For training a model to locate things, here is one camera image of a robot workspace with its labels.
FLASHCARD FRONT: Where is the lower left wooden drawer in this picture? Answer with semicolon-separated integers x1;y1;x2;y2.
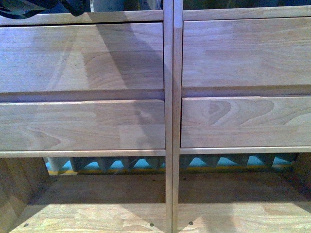
0;100;165;151

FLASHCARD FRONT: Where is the left wooden shelf unit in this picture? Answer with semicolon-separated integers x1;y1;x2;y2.
0;0;173;233

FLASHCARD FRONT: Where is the wooden shelf unit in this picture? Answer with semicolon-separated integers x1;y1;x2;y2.
0;0;173;233
173;0;311;233

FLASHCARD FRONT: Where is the upper right wooden drawer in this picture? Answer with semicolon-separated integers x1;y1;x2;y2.
182;17;311;88

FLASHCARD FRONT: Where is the lower right wooden drawer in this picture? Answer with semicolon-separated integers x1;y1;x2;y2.
181;97;311;148

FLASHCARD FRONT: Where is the upper left wooden drawer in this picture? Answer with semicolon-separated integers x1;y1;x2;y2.
0;23;164;93

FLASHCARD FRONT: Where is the wooden drawer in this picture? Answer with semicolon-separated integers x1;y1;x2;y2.
0;23;164;93
0;100;165;151
182;17;311;88
181;97;311;148

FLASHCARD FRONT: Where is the right wooden shelf unit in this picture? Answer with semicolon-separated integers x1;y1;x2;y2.
173;0;311;233

